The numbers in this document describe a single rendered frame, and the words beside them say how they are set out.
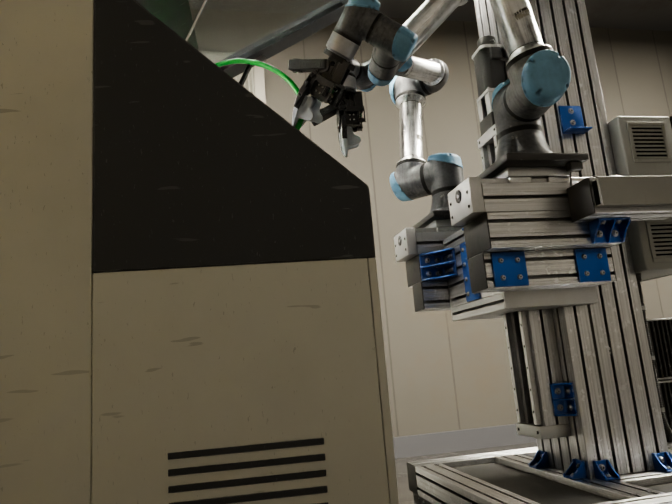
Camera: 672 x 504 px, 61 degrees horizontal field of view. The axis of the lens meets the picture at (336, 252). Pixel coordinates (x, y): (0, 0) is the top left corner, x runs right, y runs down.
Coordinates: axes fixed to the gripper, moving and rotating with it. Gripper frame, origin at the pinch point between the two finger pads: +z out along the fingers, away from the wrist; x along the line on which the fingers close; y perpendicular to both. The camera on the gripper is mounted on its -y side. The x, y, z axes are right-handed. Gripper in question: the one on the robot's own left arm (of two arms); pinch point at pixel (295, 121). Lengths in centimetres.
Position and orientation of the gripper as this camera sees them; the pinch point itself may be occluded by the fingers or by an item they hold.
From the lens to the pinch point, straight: 153.2
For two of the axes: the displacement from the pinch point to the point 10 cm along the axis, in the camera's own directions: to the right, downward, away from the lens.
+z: -4.7, 8.2, 3.1
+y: 7.6, 5.6, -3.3
